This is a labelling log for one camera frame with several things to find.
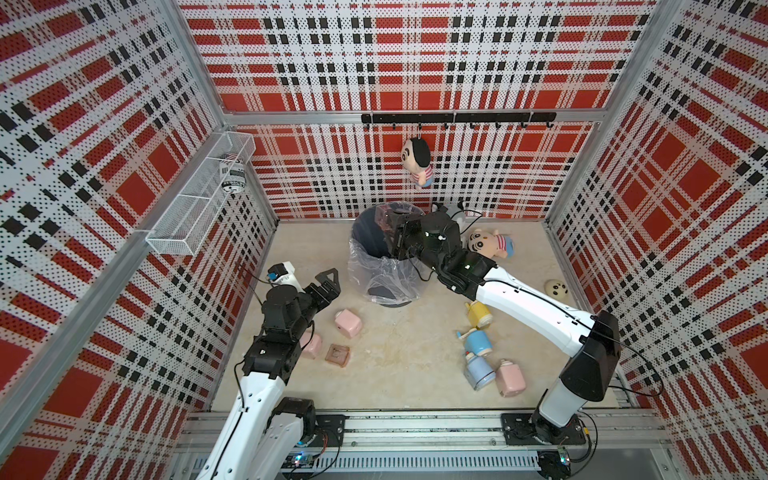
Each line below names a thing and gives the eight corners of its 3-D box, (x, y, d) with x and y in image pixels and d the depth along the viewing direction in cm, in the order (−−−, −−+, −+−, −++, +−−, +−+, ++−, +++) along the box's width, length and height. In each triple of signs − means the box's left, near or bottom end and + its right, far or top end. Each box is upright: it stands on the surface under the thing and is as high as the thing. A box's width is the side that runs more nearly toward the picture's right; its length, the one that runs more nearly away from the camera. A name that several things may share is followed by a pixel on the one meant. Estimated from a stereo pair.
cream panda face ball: (547, 304, 101) (554, 294, 96) (541, 288, 105) (548, 278, 100) (562, 304, 101) (570, 294, 96) (556, 288, 105) (563, 278, 100)
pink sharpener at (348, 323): (334, 328, 93) (331, 319, 88) (345, 315, 96) (342, 306, 91) (354, 342, 90) (352, 334, 85) (365, 329, 93) (363, 320, 88)
